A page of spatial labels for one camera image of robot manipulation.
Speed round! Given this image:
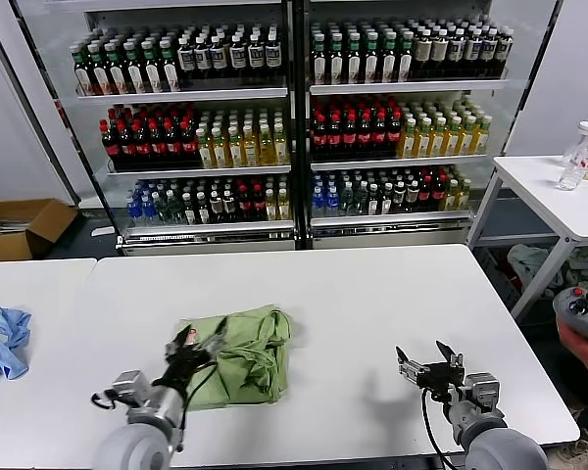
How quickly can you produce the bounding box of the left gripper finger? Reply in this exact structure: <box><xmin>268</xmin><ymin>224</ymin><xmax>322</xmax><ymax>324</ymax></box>
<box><xmin>206</xmin><ymin>316</ymin><xmax>229</xmax><ymax>352</ymax></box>
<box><xmin>165</xmin><ymin>328</ymin><xmax>192</xmax><ymax>358</ymax></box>

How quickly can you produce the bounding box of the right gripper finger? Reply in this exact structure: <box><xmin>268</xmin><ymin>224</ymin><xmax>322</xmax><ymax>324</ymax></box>
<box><xmin>395</xmin><ymin>346</ymin><xmax>425</xmax><ymax>388</ymax></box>
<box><xmin>434</xmin><ymin>340</ymin><xmax>466</xmax><ymax>378</ymax></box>

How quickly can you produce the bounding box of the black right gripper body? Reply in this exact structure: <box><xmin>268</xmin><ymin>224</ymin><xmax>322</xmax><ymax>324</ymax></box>
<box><xmin>418</xmin><ymin>362</ymin><xmax>467</xmax><ymax>401</ymax></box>

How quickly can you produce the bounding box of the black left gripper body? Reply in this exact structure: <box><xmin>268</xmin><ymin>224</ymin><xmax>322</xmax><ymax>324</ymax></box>
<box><xmin>162</xmin><ymin>348</ymin><xmax>217</xmax><ymax>388</ymax></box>

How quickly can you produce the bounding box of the light green polo shirt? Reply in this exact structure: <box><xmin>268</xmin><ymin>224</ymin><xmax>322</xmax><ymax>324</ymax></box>
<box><xmin>177</xmin><ymin>304</ymin><xmax>293</xmax><ymax>406</ymax></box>

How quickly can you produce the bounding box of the grey handheld remote controller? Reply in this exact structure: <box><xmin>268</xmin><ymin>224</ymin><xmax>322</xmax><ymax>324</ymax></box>
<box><xmin>552</xmin><ymin>287</ymin><xmax>588</xmax><ymax>350</ymax></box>

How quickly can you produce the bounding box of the pile of grey-green clothes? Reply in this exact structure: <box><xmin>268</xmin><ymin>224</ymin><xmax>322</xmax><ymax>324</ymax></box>
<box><xmin>507</xmin><ymin>243</ymin><xmax>588</xmax><ymax>314</ymax></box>

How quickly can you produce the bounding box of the person's hand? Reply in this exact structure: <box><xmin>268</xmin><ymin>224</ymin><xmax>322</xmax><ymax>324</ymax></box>
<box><xmin>557</xmin><ymin>315</ymin><xmax>588</xmax><ymax>378</ymax></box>

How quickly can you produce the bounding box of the beverage cooler with blue bottles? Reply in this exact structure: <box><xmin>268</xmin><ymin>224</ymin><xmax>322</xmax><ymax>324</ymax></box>
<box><xmin>14</xmin><ymin>0</ymin><xmax>298</xmax><ymax>257</ymax></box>

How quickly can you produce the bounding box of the crumpled light blue cloth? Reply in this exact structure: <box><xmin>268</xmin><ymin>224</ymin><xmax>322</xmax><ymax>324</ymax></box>
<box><xmin>0</xmin><ymin>305</ymin><xmax>33</xmax><ymax>382</ymax></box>

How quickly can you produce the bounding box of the beverage cooler with beige-label bottles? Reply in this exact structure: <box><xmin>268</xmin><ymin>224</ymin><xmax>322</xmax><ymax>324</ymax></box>
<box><xmin>293</xmin><ymin>0</ymin><xmax>564</xmax><ymax>251</ymax></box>

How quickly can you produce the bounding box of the open brown cardboard box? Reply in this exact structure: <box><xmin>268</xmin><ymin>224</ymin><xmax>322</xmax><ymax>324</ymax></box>
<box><xmin>0</xmin><ymin>198</ymin><xmax>79</xmax><ymax>262</ymax></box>

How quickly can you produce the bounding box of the white side table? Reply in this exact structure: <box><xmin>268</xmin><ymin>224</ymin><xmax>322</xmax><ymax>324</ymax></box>
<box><xmin>467</xmin><ymin>155</ymin><xmax>588</xmax><ymax>322</ymax></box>

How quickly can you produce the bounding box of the clear bottle red label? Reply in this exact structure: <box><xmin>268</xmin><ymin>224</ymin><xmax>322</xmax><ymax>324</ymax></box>
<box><xmin>557</xmin><ymin>132</ymin><xmax>588</xmax><ymax>192</ymax></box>

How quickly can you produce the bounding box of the clear bottle white cap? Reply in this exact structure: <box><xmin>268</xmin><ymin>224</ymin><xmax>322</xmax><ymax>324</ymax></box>
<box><xmin>562</xmin><ymin>121</ymin><xmax>588</xmax><ymax>165</ymax></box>

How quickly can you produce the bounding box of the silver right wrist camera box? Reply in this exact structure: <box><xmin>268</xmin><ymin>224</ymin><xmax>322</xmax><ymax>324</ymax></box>
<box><xmin>465</xmin><ymin>372</ymin><xmax>504</xmax><ymax>412</ymax></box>

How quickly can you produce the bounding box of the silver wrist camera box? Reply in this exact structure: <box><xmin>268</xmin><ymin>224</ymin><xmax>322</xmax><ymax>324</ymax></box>
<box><xmin>111</xmin><ymin>370</ymin><xmax>153</xmax><ymax>410</ymax></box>
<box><xmin>465</xmin><ymin>372</ymin><xmax>504</xmax><ymax>412</ymax></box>

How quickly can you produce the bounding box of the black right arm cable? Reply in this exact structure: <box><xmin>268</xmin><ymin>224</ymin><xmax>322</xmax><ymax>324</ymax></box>
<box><xmin>419</xmin><ymin>389</ymin><xmax>452</xmax><ymax>470</ymax></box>

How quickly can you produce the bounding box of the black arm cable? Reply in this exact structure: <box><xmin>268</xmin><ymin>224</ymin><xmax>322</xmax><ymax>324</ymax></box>
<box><xmin>419</xmin><ymin>389</ymin><xmax>452</xmax><ymax>470</ymax></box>
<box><xmin>90</xmin><ymin>389</ymin><xmax>117</xmax><ymax>410</ymax></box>

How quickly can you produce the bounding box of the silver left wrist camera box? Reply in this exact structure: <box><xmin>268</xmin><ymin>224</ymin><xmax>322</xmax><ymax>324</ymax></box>
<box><xmin>111</xmin><ymin>370</ymin><xmax>153</xmax><ymax>410</ymax></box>

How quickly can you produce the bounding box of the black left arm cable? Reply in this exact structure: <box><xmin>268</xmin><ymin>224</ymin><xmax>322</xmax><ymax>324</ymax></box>
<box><xmin>90</xmin><ymin>389</ymin><xmax>117</xmax><ymax>410</ymax></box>

